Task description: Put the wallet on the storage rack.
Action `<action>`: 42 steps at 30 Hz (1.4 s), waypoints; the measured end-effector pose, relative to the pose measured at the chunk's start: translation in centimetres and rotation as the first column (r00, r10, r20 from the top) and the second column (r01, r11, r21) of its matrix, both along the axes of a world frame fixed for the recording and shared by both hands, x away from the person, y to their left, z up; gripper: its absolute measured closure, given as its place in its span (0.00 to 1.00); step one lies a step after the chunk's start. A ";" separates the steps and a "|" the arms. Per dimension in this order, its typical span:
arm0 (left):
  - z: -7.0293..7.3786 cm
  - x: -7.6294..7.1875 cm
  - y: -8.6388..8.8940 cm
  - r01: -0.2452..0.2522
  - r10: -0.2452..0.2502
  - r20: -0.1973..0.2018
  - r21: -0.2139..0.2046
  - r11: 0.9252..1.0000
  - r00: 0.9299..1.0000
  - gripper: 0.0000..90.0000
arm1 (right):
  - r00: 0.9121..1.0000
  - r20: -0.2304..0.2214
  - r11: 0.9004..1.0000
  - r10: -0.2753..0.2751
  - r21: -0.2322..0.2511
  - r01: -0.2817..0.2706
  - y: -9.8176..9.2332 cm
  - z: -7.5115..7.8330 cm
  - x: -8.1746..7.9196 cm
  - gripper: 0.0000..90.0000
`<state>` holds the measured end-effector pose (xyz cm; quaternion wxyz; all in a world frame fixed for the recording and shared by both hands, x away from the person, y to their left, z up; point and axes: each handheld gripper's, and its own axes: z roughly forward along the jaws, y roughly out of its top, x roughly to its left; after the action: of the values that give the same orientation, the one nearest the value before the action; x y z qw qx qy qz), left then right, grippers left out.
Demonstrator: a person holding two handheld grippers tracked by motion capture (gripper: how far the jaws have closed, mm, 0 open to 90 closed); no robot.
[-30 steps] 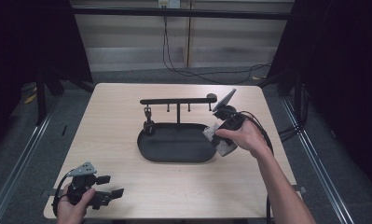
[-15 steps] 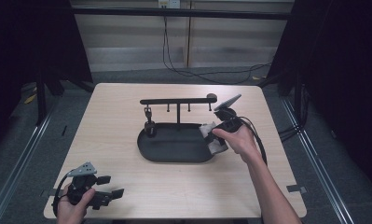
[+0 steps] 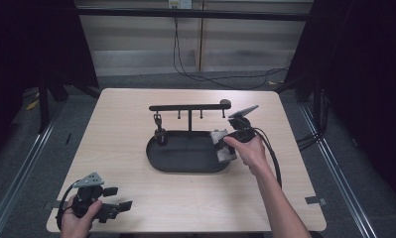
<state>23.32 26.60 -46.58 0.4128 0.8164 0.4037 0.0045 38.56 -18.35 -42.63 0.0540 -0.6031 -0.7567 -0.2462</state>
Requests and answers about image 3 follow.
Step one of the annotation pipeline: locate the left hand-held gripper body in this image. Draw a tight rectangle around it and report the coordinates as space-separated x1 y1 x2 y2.
71 172 121 224

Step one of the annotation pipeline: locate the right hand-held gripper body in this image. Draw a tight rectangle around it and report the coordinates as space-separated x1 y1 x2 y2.
226 104 260 144

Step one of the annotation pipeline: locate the white key pouch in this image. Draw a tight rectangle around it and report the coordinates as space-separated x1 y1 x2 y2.
209 129 238 164

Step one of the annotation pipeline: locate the black key rack with tray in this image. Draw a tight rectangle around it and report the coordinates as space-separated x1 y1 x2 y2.
145 98 235 175

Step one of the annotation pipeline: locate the silver car key with strap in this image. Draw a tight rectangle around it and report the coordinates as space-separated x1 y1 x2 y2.
153 112 169 147

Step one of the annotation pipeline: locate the person's right hand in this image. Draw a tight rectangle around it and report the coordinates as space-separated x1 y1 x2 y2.
222 134 269 177

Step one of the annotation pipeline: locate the person's left hand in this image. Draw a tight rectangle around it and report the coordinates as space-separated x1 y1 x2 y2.
60 194 104 238

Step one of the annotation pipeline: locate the grey tape piece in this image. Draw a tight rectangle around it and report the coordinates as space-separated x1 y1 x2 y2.
305 195 328 206
42 200 60 211

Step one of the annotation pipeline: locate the black metal stand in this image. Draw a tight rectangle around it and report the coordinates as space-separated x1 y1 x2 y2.
37 77 52 135
312 77 323 131

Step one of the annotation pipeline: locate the yellow floor tape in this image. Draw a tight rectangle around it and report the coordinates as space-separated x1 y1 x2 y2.
25 98 41 111

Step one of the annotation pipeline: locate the dark curtain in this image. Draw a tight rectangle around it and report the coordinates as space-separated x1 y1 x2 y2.
283 0 396 202
0 0 100 167

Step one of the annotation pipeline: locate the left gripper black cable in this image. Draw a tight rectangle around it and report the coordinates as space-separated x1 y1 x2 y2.
55 179 81 230

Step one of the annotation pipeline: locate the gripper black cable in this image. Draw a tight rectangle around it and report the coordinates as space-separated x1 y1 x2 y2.
55 179 81 230
250 127 284 189

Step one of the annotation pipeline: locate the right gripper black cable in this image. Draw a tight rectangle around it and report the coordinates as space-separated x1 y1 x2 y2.
250 127 284 189

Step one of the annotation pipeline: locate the black wall cable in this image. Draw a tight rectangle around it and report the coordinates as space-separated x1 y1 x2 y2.
172 16 290 91

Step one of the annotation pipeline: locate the bundle of black floor cables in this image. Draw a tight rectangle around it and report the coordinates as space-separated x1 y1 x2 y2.
296 130 327 152

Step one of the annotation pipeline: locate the metal floor rail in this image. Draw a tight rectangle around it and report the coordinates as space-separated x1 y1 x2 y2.
299 102 380 238
0 107 66 238

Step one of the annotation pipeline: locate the black horizontal frame bar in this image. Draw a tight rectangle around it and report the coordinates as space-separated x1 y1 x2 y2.
75 7 315 23

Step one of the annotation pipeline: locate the white wall socket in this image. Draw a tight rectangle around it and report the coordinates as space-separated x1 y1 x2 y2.
168 0 194 10

